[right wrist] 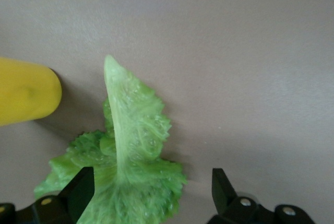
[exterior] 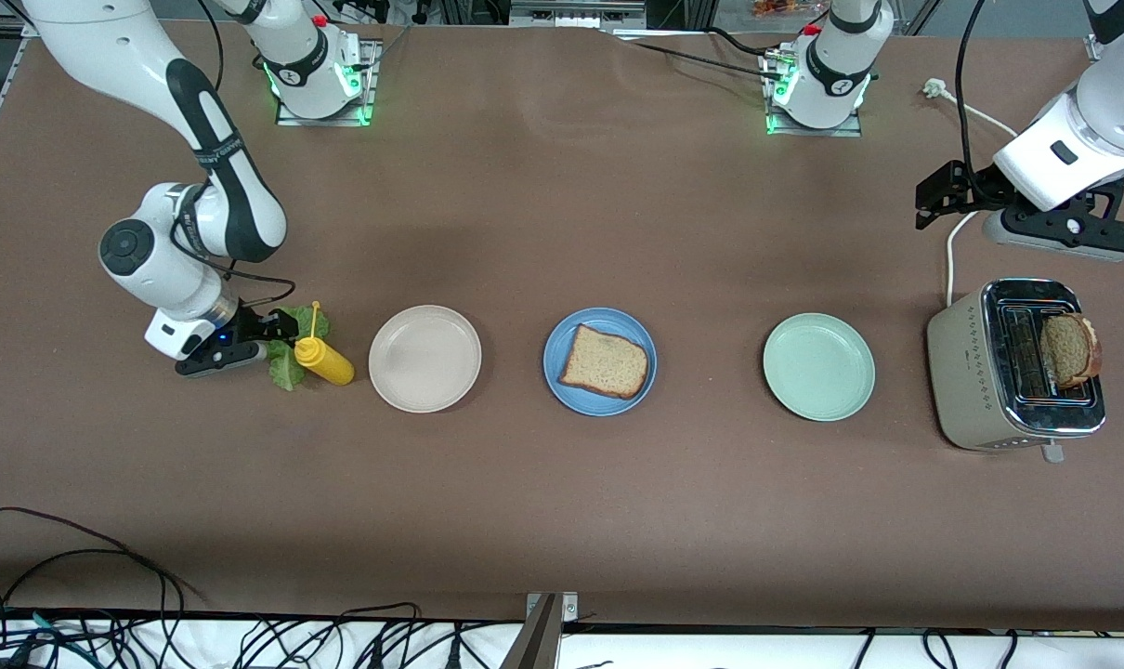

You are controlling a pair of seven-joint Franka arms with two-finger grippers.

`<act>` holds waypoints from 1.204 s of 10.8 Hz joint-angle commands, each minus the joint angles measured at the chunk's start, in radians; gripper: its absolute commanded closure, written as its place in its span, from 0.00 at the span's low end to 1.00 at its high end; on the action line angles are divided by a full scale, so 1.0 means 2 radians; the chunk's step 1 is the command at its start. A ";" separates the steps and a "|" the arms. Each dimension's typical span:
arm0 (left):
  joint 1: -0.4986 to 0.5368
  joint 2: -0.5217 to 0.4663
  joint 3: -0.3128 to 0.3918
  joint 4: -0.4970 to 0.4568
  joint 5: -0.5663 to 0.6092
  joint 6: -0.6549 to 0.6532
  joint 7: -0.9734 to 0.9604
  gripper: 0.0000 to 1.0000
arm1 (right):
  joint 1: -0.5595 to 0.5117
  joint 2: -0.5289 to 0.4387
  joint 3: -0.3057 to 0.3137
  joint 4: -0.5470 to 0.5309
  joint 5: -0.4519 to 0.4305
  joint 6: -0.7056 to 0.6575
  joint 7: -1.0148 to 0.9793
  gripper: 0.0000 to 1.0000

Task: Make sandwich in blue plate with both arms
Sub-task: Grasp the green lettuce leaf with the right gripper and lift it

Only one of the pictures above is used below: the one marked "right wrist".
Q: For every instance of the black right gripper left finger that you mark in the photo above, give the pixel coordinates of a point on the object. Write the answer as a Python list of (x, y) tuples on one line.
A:
[(81, 190)]

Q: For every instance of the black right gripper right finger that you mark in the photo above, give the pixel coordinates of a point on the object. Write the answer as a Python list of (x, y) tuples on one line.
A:
[(221, 192)]

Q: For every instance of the green lettuce leaf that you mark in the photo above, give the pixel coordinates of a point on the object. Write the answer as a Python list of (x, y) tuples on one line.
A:
[(135, 135)]

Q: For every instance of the yellow mustard squeeze bottle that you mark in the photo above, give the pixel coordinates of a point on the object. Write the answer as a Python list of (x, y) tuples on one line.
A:
[(26, 91)]

